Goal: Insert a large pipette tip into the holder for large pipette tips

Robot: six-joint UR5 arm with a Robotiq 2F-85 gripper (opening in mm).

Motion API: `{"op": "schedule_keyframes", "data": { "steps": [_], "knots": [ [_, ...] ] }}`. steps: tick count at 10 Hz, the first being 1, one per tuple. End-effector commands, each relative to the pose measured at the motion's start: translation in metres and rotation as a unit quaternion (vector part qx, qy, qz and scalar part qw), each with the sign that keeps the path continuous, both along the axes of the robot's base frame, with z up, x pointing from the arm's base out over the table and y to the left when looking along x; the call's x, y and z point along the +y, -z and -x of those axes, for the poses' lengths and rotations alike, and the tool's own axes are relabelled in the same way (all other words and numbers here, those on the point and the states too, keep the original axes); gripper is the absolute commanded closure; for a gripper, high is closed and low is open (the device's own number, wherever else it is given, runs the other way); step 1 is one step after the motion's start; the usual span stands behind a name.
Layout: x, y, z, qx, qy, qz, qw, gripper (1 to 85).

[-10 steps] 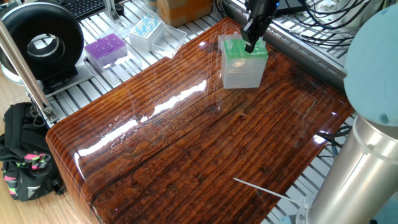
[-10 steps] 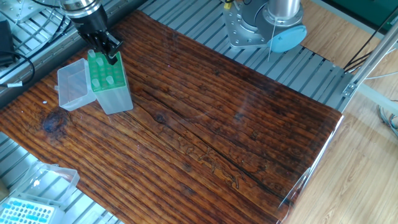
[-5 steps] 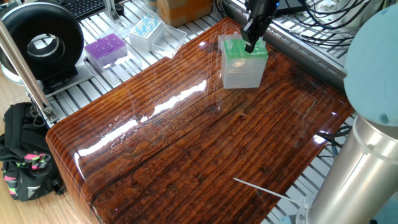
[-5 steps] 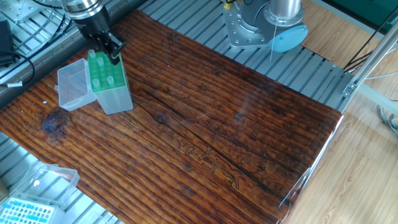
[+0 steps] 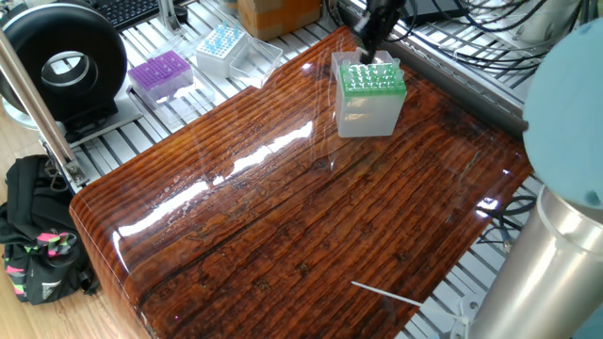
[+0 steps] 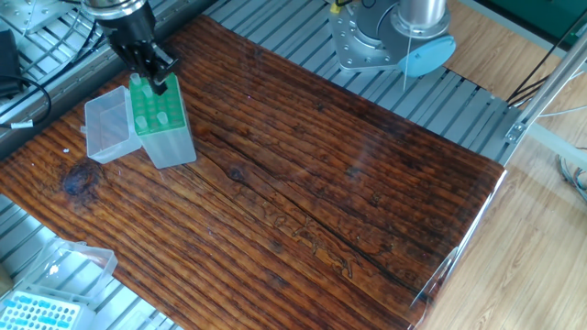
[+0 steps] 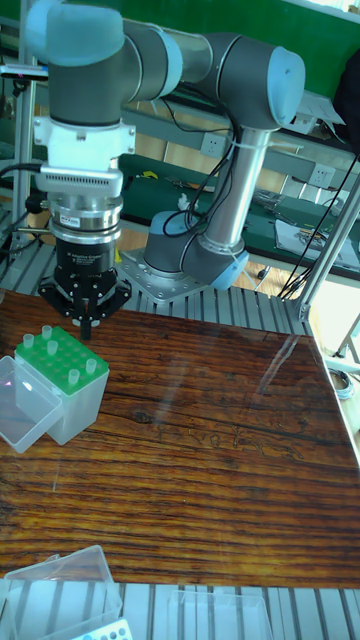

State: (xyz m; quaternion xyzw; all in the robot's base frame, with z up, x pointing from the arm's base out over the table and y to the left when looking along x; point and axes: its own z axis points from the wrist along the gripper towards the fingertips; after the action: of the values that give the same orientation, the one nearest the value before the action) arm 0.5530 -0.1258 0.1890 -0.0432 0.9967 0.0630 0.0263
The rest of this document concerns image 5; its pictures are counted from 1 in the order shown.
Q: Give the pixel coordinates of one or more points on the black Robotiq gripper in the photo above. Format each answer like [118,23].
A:
[379,21]

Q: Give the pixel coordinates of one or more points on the translucent hinged box lid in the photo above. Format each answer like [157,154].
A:
[337,59]

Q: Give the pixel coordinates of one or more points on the translucent box with green rack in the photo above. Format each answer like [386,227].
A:
[367,113]

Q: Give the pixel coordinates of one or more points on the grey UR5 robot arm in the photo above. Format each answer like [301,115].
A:
[542,282]

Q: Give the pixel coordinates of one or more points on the white box with blue tips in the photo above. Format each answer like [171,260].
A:
[221,47]

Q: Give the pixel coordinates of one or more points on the purple pipette tip box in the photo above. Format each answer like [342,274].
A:
[160,70]

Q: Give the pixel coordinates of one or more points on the black power adapter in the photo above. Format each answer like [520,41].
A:
[438,11]

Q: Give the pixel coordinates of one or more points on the brown cardboard box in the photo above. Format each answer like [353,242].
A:
[278,19]

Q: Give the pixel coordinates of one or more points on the clear plastic box lid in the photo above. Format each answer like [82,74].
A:
[256,63]

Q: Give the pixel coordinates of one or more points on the white rounded housing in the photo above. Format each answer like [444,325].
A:
[551,21]

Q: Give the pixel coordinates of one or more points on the clear plastic box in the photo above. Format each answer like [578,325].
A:
[188,108]

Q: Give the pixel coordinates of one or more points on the glossy wood grain board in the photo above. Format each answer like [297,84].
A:
[282,235]

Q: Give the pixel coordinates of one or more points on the black computer keyboard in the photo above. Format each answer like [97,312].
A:
[127,11]

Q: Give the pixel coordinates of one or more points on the black backpack with pink accents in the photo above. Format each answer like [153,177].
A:
[37,263]

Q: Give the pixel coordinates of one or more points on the aluminium robot mount plate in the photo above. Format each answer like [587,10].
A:
[464,308]

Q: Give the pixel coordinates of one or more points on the black round duct fan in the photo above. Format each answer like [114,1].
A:
[28,42]

